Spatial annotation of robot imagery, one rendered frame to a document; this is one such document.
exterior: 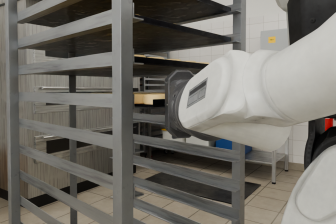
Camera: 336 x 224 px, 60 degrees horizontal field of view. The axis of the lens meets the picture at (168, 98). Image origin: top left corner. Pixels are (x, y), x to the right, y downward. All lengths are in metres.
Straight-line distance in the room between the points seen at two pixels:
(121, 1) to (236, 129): 0.36
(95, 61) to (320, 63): 0.55
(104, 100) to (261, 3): 3.94
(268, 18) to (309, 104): 4.16
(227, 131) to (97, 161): 3.03
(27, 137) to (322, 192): 2.53
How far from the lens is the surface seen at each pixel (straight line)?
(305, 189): 0.55
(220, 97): 0.27
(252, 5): 4.50
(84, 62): 0.73
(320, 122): 0.61
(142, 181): 1.25
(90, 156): 3.25
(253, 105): 0.26
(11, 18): 1.14
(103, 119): 3.31
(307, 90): 0.23
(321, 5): 0.50
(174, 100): 0.42
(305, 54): 0.23
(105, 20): 0.67
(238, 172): 0.95
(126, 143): 0.58
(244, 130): 0.33
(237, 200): 0.98
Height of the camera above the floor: 1.08
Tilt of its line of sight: 2 degrees down
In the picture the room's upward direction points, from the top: straight up
